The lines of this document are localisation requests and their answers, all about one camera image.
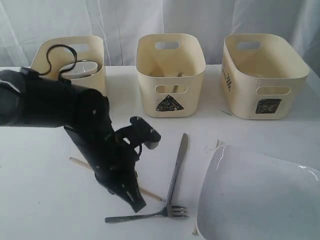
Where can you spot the short wooden chopstick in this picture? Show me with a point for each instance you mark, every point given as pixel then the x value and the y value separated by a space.
pixel 195 230

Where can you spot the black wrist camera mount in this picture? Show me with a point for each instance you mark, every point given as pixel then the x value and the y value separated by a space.
pixel 138 133

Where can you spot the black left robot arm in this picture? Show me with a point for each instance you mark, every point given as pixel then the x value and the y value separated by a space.
pixel 28 100

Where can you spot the white backdrop curtain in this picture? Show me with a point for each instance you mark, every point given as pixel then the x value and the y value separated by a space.
pixel 26 24

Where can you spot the white ceramic bowl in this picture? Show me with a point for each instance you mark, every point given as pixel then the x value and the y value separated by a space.
pixel 71 75

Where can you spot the steel spoon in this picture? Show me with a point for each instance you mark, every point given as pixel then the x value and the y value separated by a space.
pixel 178 88

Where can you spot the steel table knife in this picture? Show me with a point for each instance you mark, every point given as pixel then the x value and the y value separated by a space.
pixel 179 159

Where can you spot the cream bin with triangle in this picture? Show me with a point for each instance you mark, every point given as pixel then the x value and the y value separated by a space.
pixel 159 59

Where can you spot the cream bin with square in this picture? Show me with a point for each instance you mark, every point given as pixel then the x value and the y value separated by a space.
pixel 261 75

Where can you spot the long wooden chopstick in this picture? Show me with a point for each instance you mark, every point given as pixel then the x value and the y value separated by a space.
pixel 142 190

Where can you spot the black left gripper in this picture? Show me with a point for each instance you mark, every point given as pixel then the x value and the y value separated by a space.
pixel 112 159

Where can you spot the white square plate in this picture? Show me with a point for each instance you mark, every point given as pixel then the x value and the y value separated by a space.
pixel 251 196

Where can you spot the cream bin with circle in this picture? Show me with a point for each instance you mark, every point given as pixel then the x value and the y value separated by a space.
pixel 87 47

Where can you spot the steel fork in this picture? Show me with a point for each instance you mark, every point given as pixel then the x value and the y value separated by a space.
pixel 169 211

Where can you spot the steel bowl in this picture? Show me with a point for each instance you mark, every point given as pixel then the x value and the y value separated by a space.
pixel 98 67

